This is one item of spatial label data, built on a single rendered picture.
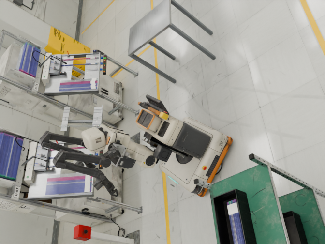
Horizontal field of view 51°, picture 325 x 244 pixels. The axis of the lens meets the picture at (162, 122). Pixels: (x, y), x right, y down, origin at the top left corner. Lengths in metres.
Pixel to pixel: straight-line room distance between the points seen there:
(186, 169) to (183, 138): 0.45
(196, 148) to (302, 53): 1.36
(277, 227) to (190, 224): 1.78
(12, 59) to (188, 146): 2.83
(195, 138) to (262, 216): 1.36
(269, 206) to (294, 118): 1.40
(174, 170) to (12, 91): 2.42
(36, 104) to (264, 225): 3.71
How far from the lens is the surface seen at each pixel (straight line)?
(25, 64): 4.86
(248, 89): 3.75
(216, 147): 3.40
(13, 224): 5.61
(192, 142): 3.24
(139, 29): 4.31
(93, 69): 4.91
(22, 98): 4.96
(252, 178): 2.18
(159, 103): 3.08
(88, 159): 2.80
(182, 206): 3.83
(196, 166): 3.43
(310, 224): 2.63
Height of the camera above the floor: 2.72
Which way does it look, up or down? 37 degrees down
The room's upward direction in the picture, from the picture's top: 64 degrees counter-clockwise
